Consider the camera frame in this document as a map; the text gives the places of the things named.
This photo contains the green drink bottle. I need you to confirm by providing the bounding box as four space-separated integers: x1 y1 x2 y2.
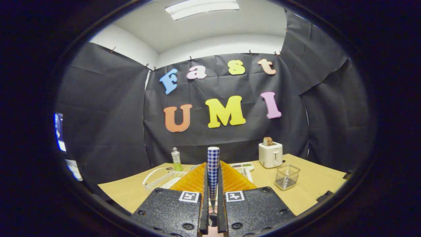
171 147 183 171

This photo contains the ceiling light panel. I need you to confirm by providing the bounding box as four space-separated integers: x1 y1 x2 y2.
164 0 240 21

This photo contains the blue checked handle spoon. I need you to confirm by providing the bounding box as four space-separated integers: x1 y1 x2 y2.
207 147 220 214

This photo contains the clear wire basket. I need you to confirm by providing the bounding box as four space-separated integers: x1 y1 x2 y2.
275 165 300 191

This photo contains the white divided bean dish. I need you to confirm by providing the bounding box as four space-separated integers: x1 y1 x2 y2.
230 162 255 171

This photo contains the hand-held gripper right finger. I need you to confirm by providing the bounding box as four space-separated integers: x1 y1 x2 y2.
216 161 296 236

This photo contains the white toaster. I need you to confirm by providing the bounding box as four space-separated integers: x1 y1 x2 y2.
259 142 283 169

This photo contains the white wire dish rack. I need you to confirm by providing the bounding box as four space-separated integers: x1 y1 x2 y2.
142 167 253 192

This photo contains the bright monitor screen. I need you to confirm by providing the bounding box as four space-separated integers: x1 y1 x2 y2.
54 113 67 152

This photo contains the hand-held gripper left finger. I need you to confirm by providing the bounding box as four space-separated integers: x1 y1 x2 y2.
131 161 210 237

